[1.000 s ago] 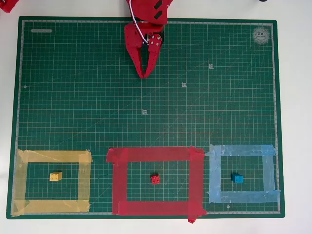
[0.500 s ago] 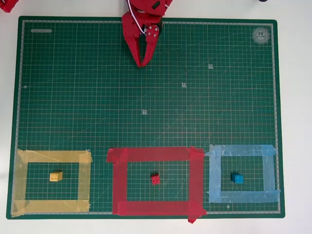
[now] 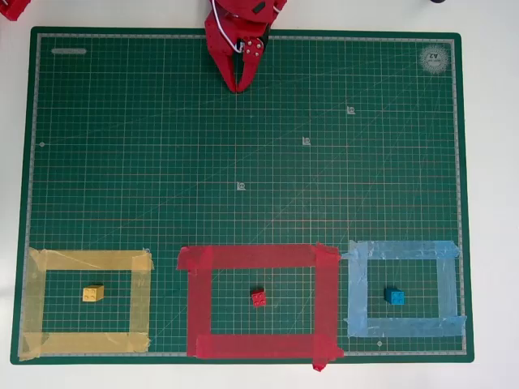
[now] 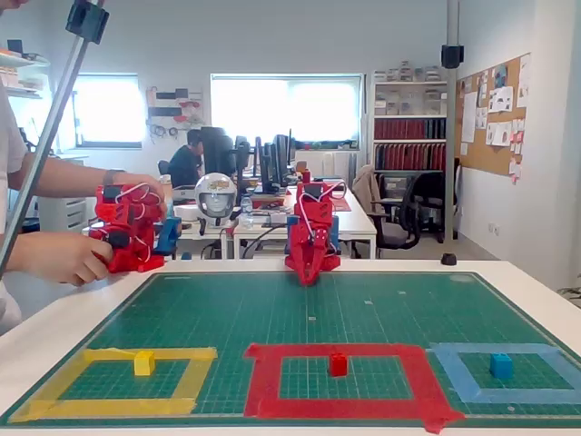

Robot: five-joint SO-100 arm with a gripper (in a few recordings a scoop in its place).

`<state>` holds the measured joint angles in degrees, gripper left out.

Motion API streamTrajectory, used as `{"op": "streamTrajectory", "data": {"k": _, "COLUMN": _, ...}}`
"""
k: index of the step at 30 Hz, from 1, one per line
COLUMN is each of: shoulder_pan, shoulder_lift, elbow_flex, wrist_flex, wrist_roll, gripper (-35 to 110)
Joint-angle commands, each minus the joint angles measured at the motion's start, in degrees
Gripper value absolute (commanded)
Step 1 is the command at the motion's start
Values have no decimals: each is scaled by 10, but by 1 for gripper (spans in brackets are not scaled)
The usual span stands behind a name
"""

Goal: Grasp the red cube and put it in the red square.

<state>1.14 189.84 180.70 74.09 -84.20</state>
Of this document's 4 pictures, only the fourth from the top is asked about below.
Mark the red toy brick cube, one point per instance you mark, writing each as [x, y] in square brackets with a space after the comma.
[338, 364]

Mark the red leader robot arm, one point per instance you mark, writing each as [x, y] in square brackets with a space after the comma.
[127, 256]

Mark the man's right forearm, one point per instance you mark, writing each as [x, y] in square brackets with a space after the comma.
[22, 252]

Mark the man's left forearm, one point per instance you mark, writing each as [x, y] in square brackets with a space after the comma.
[59, 175]

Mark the red follower robot arm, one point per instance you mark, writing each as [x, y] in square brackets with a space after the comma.
[318, 211]

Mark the red tape square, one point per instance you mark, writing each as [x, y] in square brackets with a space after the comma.
[263, 381]

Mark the yellow toy brick cube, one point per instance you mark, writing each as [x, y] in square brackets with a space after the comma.
[144, 364]

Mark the blue toy brick cube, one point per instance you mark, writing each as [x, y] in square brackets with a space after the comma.
[500, 367]

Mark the blue tape square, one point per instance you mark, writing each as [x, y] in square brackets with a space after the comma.
[495, 396]

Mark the yellow tape square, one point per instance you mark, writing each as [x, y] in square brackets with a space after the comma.
[113, 407]

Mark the man's left hand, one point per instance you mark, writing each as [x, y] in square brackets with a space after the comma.
[145, 191]

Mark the man's right hand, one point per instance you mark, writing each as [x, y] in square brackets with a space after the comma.
[72, 259]

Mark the white office desk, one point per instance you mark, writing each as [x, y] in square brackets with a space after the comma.
[358, 227]

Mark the clear water bottle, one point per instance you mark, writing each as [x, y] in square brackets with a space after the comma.
[246, 218]

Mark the beige jacket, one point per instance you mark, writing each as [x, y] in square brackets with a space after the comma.
[363, 186]

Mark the black computer monitor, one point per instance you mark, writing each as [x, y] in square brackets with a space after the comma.
[264, 168]
[281, 159]

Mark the black office chair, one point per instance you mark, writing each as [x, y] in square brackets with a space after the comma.
[399, 218]

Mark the green cutting mat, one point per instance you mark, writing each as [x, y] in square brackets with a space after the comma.
[227, 313]

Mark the white helmet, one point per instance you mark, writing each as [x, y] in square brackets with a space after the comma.
[213, 200]

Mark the tall black chair back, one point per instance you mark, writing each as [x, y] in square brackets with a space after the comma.
[218, 154]

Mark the black round knob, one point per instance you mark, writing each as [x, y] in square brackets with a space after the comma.
[448, 260]

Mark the wide bright window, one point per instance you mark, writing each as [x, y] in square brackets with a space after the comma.
[286, 109]

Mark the seated person in dark shirt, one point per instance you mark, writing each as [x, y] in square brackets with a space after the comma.
[184, 165]

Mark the white bookshelf with binders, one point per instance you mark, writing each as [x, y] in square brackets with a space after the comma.
[408, 131]

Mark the vertical metal pole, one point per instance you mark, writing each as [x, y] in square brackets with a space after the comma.
[451, 136]

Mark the cork pin board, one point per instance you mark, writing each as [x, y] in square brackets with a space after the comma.
[481, 154]

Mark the dark wrist watch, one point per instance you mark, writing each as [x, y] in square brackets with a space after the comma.
[113, 177]

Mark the small bright window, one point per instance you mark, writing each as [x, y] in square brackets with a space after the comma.
[109, 109]

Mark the black pole clamp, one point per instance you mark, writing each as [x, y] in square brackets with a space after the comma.
[86, 20]
[452, 56]

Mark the white drawer unit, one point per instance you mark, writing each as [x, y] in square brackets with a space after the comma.
[63, 213]

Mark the green potted plant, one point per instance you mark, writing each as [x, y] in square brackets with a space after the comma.
[573, 293]

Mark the slanted metal pole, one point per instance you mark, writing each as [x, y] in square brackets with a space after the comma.
[47, 136]

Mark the man in white polo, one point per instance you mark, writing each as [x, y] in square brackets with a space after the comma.
[9, 181]

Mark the wall tool board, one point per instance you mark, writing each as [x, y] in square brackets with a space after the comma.
[174, 113]

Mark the white wall shelf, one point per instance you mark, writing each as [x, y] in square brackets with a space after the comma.
[22, 61]

